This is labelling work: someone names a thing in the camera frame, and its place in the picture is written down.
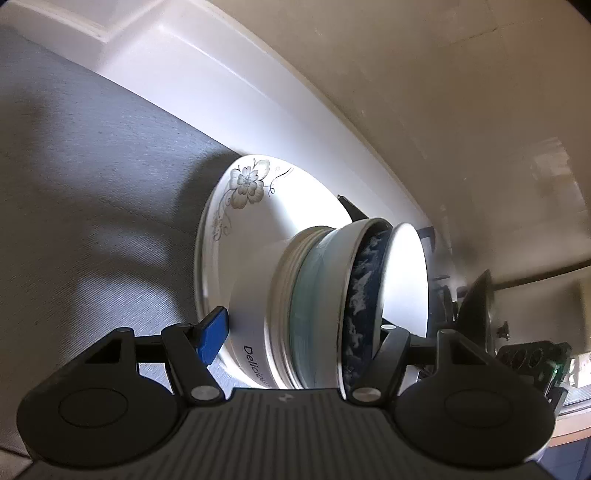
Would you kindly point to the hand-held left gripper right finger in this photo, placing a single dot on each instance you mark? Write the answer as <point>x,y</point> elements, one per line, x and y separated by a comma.
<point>392,346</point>

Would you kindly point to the light blue bowl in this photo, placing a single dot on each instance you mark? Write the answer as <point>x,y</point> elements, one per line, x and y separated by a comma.
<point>318,295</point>

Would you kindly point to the cream straight-sided bowl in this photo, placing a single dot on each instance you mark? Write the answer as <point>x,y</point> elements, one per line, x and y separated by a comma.
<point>258,295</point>

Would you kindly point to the grey mat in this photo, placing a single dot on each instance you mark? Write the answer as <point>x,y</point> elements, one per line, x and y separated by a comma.
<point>92,184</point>

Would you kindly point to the white bowl with blue pattern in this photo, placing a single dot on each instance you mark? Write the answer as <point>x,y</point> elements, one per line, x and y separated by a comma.
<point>364,286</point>

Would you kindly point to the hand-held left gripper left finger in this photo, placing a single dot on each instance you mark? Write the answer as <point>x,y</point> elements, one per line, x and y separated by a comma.
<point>213,334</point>

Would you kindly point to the black glass gas stove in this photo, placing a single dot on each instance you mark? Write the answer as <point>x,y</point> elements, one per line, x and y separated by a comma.
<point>353,210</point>

